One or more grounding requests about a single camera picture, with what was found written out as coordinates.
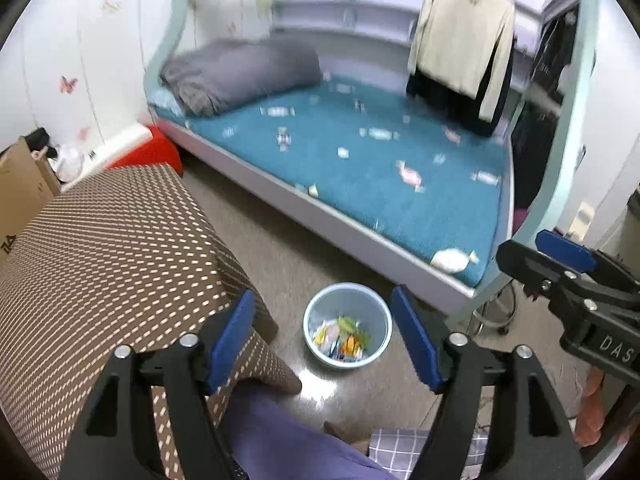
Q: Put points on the person's right hand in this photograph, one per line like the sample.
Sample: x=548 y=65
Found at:
x=590 y=410

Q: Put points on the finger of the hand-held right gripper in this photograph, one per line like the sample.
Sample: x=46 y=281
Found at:
x=525 y=260
x=565 y=250

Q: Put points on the brown cardboard box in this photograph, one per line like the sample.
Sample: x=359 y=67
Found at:
x=20 y=185

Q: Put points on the black hanging garments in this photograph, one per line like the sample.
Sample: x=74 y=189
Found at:
x=465 y=110

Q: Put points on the light blue pillow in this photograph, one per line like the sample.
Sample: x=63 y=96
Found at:
x=162 y=100

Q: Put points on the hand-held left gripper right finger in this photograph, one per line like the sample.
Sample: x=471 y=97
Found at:
x=417 y=342

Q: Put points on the lilac wall shelves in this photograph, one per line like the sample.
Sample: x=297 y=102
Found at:
x=320 y=12

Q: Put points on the brown polka-dot tablecloth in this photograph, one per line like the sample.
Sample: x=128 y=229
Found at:
x=115 y=260

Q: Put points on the beige butterfly sticker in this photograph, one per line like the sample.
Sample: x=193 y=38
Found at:
x=111 y=4

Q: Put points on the pink butterfly sticker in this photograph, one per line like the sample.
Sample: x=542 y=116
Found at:
x=69 y=85

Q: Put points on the person's purple trouser leg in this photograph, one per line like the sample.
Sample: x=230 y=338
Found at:
x=290 y=440

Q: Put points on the bed with teal mattress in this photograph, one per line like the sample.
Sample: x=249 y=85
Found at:
x=565 y=160

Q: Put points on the small black bag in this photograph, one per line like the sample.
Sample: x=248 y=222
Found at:
x=36 y=140

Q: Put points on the large black bag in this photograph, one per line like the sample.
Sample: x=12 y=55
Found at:
x=530 y=150

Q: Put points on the grey checked cloth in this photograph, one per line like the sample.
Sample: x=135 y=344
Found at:
x=395 y=445

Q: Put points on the red storage box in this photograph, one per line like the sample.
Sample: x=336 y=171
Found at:
x=155 y=152

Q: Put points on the dark hanging clothes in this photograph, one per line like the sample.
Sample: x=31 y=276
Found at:
x=555 y=55

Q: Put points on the grey duvet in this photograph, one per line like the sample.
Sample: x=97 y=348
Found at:
x=240 y=70

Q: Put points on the cream sweater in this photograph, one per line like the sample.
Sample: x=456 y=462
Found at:
x=465 y=35

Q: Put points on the white paper wrappers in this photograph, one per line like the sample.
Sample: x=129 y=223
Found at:
x=325 y=332

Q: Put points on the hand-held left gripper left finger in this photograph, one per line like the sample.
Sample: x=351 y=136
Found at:
x=230 y=345

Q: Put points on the light blue plastic bin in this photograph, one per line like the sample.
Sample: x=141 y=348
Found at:
x=380 y=320

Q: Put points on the green snack packet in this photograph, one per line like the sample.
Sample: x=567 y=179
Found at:
x=347 y=323

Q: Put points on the white wardrobe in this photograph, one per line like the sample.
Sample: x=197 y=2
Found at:
x=75 y=35

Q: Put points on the white plastic bag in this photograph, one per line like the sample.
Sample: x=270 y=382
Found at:
x=67 y=162

